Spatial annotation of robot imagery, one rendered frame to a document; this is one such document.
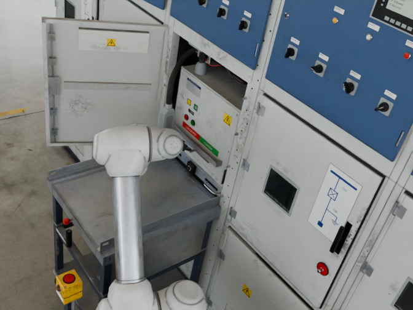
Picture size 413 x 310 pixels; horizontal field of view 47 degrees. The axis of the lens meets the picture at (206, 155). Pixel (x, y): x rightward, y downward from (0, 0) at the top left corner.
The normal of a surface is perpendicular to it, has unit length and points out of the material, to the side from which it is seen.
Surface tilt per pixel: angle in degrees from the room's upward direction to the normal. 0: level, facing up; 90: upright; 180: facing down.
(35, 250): 0
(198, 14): 90
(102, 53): 90
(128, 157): 58
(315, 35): 90
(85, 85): 90
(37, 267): 0
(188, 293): 5
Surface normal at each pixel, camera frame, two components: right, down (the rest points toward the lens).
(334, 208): -0.78, 0.25
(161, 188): 0.16, -0.80
